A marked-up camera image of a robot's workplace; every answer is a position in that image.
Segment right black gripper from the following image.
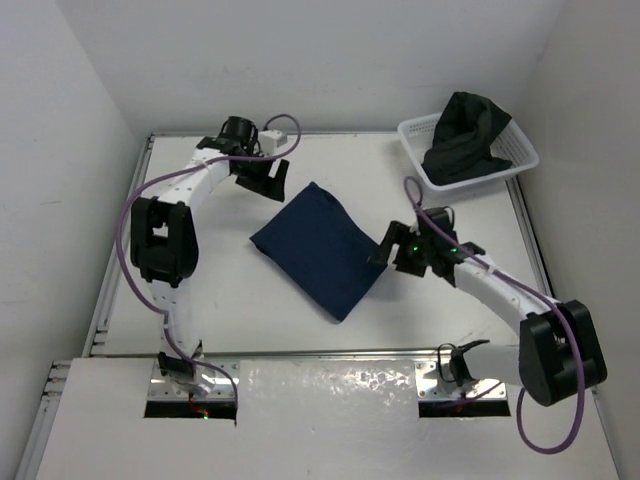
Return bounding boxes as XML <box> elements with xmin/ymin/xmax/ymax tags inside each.
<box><xmin>372</xmin><ymin>220</ymin><xmax>434</xmax><ymax>277</ymax></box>

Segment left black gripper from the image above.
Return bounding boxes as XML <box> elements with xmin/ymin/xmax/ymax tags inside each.
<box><xmin>235</xmin><ymin>148</ymin><xmax>289</xmax><ymax>203</ymax></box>

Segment dark blue denim trousers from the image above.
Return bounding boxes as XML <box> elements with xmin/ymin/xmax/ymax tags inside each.
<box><xmin>250</xmin><ymin>182</ymin><xmax>386</xmax><ymax>322</ymax></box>

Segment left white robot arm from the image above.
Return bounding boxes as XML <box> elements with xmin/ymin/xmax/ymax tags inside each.
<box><xmin>129</xmin><ymin>116</ymin><xmax>289</xmax><ymax>389</ymax></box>

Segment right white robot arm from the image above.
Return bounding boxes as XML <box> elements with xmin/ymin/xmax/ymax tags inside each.
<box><xmin>369</xmin><ymin>221</ymin><xmax>608</xmax><ymax>406</ymax></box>

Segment black trousers in basket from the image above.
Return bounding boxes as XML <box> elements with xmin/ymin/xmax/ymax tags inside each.
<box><xmin>422</xmin><ymin>92</ymin><xmax>512</xmax><ymax>186</ymax></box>

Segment white plastic basket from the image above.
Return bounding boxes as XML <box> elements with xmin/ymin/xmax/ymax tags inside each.
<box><xmin>397</xmin><ymin>112</ymin><xmax>539</xmax><ymax>198</ymax></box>

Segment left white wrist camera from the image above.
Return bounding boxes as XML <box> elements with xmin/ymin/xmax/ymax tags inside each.
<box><xmin>258</xmin><ymin>130</ymin><xmax>288</xmax><ymax>156</ymax></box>

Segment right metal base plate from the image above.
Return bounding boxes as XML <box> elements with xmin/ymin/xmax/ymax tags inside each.
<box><xmin>414</xmin><ymin>358</ymin><xmax>507</xmax><ymax>402</ymax></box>

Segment metal base plate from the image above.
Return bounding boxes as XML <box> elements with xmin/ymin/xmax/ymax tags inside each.
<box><xmin>147</xmin><ymin>364</ymin><xmax>239</xmax><ymax>402</ymax></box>
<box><xmin>414</xmin><ymin>358</ymin><xmax>507</xmax><ymax>402</ymax></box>

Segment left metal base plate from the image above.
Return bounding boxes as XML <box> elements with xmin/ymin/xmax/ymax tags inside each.
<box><xmin>147</xmin><ymin>364</ymin><xmax>239</xmax><ymax>402</ymax></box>

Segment aluminium table frame rail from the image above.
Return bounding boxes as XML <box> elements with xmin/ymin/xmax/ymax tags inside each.
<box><xmin>81</xmin><ymin>134</ymin><xmax>156</xmax><ymax>358</ymax></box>

